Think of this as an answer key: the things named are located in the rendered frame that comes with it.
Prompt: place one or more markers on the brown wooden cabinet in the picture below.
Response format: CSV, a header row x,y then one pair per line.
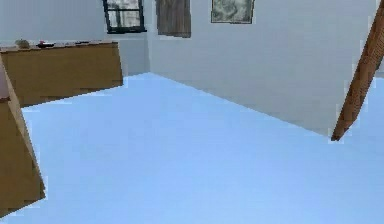
x,y
15,160

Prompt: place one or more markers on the pale green round object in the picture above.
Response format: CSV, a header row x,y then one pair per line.
x,y
22,43

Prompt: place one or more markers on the flat black small object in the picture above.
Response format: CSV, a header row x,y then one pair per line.
x,y
82,42

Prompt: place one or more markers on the black framed window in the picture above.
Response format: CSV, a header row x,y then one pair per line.
x,y
124,15

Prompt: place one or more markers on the black and red small object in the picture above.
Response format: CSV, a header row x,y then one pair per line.
x,y
45,44

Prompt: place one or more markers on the long brown wooden cupboard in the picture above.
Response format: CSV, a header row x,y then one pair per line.
x,y
63,71

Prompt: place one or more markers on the brown wall hanging cloth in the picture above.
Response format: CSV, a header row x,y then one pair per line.
x,y
173,16

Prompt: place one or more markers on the grey green framed picture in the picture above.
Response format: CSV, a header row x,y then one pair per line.
x,y
232,10

